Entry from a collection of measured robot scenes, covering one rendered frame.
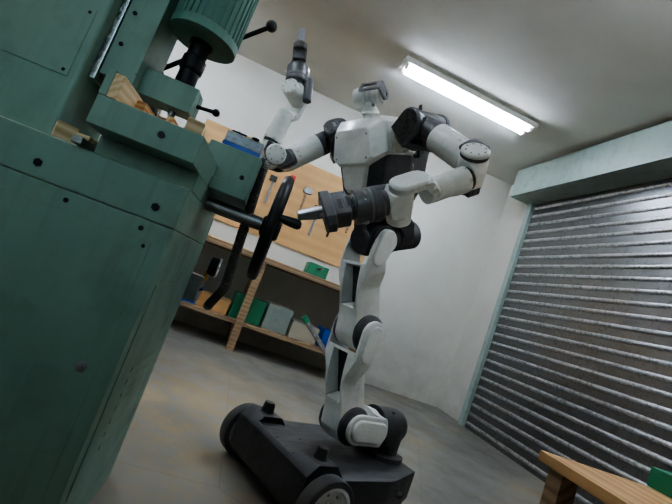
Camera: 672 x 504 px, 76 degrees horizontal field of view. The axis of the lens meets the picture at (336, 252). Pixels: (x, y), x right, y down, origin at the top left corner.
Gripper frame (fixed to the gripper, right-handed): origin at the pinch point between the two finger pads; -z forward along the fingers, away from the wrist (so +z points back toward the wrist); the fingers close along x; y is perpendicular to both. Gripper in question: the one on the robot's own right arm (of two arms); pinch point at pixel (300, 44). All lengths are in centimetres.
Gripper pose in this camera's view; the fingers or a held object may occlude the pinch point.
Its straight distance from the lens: 191.7
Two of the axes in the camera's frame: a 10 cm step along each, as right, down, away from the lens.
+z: -0.8, 9.7, -2.4
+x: 1.4, -2.3, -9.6
